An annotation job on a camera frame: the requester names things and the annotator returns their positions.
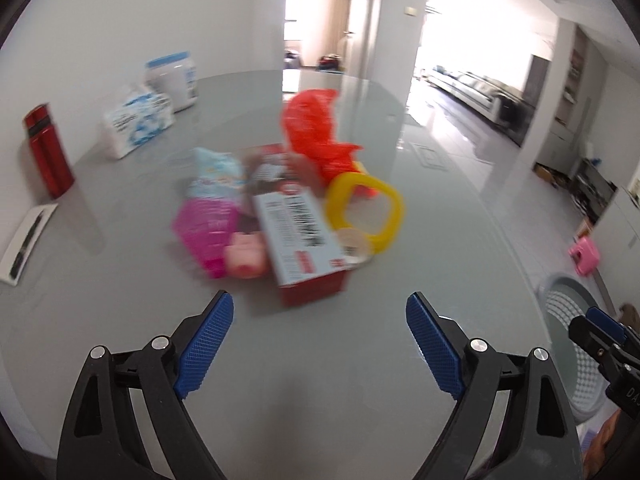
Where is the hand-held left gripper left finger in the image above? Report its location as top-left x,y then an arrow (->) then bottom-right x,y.
56,289 -> 236,480

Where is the yellow plastic ring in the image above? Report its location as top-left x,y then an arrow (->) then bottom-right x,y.
325,171 -> 405,254

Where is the grey sofa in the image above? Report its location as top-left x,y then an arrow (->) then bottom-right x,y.
430,65 -> 521,121

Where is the dark red packet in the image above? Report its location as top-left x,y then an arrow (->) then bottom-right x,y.
239,142 -> 323,198

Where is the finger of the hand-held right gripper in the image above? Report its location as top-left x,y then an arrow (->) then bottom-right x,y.
568,316 -> 621,361
586,306 -> 628,341

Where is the red metal water bottle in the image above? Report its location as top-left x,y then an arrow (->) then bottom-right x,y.
23,103 -> 76,199

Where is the small clear tape roll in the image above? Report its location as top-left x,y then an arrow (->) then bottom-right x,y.
337,227 -> 373,264

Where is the red and white cardboard box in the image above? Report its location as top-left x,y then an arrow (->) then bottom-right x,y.
250,180 -> 358,308

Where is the person's right forearm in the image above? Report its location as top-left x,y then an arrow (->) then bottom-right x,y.
584,410 -> 625,480

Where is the wooden door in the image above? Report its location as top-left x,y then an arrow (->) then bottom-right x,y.
344,0 -> 373,76

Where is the white card with black pen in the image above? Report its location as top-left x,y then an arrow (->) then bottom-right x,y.
0,203 -> 60,287

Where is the red plastic bag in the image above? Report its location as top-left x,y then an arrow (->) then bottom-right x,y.
281,89 -> 365,201

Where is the light blue wipes pack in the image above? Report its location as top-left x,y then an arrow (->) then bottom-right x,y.
185,147 -> 246,203

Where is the pink plastic packet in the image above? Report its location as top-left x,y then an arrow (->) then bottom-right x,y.
172,197 -> 243,278

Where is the pink plastic stool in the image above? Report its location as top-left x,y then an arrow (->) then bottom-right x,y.
567,237 -> 603,276

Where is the white blue tissue pack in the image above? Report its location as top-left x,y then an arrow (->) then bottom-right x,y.
102,82 -> 176,161

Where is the white perforated plastic basket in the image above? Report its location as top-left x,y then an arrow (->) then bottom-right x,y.
537,272 -> 621,423

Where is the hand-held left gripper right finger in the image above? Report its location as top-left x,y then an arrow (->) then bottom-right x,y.
405,291 -> 585,480

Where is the pink pig toy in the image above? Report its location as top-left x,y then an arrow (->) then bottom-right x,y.
224,231 -> 266,279

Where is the white jar with blue lid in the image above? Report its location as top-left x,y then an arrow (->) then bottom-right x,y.
145,51 -> 198,112

